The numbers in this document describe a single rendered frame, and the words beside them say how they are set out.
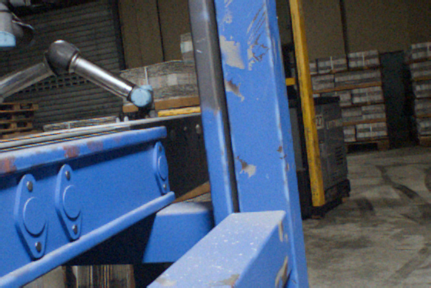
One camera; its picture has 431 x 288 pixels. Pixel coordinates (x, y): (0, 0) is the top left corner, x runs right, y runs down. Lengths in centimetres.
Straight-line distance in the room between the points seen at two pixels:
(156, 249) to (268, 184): 16
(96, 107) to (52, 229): 985
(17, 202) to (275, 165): 26
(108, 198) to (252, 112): 16
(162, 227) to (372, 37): 865
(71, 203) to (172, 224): 19
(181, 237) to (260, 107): 17
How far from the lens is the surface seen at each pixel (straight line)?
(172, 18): 981
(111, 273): 192
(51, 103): 1075
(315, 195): 373
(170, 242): 63
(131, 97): 224
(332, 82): 755
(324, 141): 394
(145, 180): 62
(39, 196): 43
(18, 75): 250
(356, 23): 922
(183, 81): 284
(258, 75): 56
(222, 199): 57
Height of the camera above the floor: 81
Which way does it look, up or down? 3 degrees down
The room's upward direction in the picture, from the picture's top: 7 degrees counter-clockwise
